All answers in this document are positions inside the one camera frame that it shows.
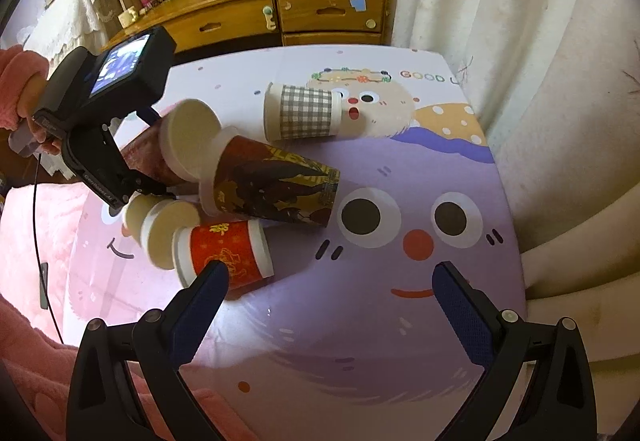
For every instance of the lace covered piano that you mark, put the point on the lace covered piano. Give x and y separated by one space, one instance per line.
67 24

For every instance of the person left hand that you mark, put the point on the person left hand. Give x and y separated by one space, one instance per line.
35 120

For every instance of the dark brown patterned paper cup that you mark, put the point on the dark brown patterned paper cup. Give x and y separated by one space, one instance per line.
249 178

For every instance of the pink blanket bed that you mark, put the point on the pink blanket bed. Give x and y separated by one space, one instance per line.
40 224

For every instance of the small red paper cup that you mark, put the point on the small red paper cup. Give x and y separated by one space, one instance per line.
241 246

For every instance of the white floral curtain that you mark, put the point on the white floral curtain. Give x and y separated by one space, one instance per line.
555 87

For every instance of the tan kraft paper cup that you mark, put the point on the tan kraft paper cup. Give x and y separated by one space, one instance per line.
152 222

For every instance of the yellow mug on desk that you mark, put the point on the yellow mug on desk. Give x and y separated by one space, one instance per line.
128 17

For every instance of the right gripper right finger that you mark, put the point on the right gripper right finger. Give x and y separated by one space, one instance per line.
558 402

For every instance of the checkered paper cup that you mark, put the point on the checkered paper cup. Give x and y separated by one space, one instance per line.
294 112

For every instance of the cartoon printed tablecloth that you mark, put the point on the cartoon printed tablecloth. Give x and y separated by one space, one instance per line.
345 341

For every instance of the pink fleece robe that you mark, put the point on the pink fleece robe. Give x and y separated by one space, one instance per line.
40 368

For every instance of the camera with lit screen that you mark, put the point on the camera with lit screen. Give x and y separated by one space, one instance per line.
131 78

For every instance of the black smartphone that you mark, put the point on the black smartphone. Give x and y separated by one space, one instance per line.
43 286

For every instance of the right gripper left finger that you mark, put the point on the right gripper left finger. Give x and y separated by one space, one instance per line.
103 403

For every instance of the tall red patterned paper cup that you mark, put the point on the tall red patterned paper cup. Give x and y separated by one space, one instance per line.
172 151

